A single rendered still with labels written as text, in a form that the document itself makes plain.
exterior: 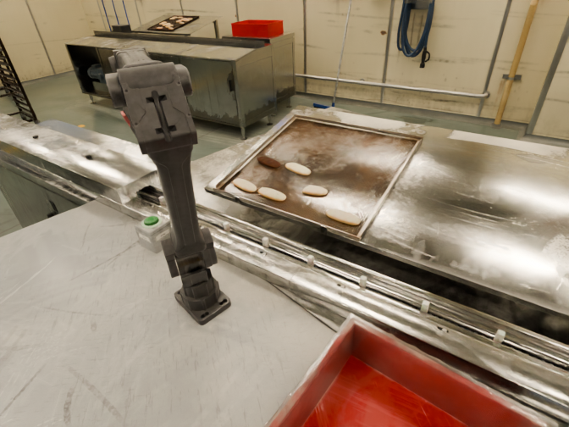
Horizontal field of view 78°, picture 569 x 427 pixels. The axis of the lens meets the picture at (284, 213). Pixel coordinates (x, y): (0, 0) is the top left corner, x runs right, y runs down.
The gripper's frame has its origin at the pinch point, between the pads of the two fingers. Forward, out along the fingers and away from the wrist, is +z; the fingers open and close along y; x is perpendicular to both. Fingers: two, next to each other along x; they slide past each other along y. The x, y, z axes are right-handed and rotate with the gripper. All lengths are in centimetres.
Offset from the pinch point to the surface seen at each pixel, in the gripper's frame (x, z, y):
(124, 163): -1.8, 24.6, -18.5
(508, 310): 46, -13, 88
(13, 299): -42, 21, 20
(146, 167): 3.1, 20.9, -10.4
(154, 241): -7.6, 12.9, 23.8
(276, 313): 6, 1, 60
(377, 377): 12, -9, 82
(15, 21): 18, 287, -650
